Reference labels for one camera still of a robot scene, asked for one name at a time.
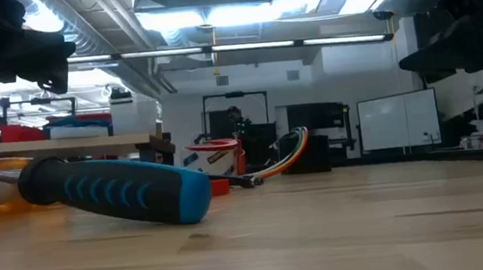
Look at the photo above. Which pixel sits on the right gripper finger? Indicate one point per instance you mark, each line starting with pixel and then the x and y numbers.
pixel 462 51
pixel 451 73

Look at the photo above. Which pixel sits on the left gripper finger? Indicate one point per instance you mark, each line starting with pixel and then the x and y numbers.
pixel 56 82
pixel 50 51

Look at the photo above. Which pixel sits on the red and white small box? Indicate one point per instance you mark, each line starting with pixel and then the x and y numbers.
pixel 213 162

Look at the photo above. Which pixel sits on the red terminal block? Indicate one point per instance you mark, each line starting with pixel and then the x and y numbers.
pixel 221 187

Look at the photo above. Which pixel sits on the blue fabric bundle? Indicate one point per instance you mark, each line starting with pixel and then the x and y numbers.
pixel 74 122

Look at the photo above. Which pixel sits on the white plastic tray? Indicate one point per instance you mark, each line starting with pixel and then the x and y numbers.
pixel 79 131

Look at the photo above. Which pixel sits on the red plastic bin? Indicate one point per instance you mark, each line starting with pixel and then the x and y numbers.
pixel 21 133

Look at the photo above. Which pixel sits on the wooden workbench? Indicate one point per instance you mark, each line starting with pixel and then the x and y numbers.
pixel 67 146

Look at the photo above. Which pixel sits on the whiteboard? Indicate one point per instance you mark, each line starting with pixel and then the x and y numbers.
pixel 397 121

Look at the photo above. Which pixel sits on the white storage box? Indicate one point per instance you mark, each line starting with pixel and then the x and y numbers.
pixel 134 117

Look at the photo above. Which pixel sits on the black equipment cabinet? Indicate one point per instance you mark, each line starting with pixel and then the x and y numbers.
pixel 316 118

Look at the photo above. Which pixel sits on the black LED light bar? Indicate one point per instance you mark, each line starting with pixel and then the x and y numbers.
pixel 250 46

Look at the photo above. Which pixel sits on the black computer tower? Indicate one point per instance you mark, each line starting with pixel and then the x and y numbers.
pixel 265 143

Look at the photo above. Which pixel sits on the small black plug connector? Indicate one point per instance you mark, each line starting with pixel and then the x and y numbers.
pixel 246 180

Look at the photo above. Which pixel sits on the black metal gantry frame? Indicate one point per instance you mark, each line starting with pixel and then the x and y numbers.
pixel 233 94
pixel 40 101

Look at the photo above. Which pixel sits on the black camera device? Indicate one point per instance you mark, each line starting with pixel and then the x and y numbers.
pixel 120 94

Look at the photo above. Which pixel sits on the black dome security camera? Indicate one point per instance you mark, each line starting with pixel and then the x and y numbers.
pixel 384 15

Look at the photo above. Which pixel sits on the black aluminium table frame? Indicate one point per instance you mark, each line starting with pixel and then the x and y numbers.
pixel 473 156

